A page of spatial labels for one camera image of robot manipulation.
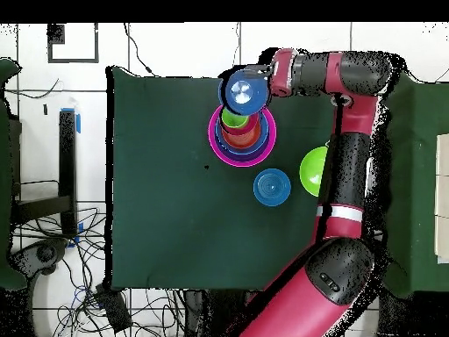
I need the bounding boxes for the small dark blue bowl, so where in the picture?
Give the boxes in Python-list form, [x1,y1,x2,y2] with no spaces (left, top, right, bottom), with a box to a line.
[218,68,272,117]

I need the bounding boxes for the green cup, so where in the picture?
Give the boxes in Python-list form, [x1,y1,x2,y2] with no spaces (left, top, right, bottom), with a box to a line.
[220,107,250,129]

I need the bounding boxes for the small crimson bowl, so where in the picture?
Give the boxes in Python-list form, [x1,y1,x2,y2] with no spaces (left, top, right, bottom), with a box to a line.
[220,111,261,137]

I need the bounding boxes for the large light blue bowl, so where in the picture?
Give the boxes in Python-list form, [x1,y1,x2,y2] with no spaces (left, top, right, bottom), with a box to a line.
[214,111,271,157]

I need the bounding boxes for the orange bowl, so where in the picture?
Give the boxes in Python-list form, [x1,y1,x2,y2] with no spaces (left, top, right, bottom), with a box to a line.
[221,122,262,150]

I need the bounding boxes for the large pink bowl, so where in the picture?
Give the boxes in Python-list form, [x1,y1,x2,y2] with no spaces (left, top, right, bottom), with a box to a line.
[207,104,277,169]

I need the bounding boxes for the purple bowl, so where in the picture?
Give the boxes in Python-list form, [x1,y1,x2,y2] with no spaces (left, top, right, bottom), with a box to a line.
[211,129,274,164]

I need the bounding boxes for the translucent blue ribbed bowl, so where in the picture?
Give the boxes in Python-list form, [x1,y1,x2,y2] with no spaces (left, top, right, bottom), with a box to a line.
[253,168,292,207]

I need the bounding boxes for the large green bowl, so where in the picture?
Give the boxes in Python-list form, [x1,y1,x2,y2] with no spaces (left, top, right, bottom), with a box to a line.
[299,146,330,197]

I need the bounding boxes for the green cloth covered table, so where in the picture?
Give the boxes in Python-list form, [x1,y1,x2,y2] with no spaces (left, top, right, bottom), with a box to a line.
[381,68,449,298]
[0,57,28,291]

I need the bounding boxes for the dark green table cloth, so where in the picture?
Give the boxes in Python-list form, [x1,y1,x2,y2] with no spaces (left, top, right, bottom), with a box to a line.
[106,66,355,292]

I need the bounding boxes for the white boxes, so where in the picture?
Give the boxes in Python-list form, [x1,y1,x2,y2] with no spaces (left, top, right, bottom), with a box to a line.
[434,133,449,264]

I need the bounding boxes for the black stand with blue tape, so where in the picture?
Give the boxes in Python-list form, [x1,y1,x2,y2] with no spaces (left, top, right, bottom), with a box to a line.
[10,107,82,248]

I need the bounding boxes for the black power adapter box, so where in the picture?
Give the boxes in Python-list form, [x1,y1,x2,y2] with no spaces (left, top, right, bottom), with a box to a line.
[95,283,133,333]

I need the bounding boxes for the black floor cable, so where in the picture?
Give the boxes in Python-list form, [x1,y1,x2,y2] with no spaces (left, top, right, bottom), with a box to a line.
[122,22,157,76]

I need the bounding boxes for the black square floor frame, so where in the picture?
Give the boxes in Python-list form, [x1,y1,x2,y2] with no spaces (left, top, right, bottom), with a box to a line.
[47,22,100,65]

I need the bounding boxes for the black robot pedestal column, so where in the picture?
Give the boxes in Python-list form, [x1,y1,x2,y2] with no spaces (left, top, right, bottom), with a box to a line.
[182,289,260,337]

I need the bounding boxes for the tangle of black cables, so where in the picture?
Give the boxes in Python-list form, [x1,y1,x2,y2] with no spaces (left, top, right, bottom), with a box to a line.
[13,206,183,337]

